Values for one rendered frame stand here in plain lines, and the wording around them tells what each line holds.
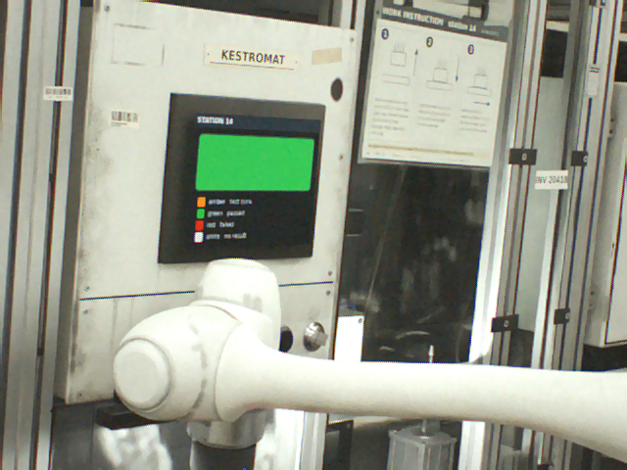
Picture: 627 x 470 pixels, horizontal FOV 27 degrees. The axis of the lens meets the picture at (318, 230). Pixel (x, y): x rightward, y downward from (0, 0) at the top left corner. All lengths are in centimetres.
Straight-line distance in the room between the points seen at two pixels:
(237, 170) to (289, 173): 9
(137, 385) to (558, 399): 43
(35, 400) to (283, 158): 43
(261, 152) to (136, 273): 22
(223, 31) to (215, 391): 47
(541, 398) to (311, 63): 55
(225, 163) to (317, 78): 20
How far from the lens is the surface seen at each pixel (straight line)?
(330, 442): 211
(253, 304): 146
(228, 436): 149
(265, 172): 160
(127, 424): 151
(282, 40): 164
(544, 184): 212
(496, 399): 138
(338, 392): 132
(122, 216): 150
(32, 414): 150
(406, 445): 231
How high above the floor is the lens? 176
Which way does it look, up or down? 6 degrees down
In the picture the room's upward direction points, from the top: 5 degrees clockwise
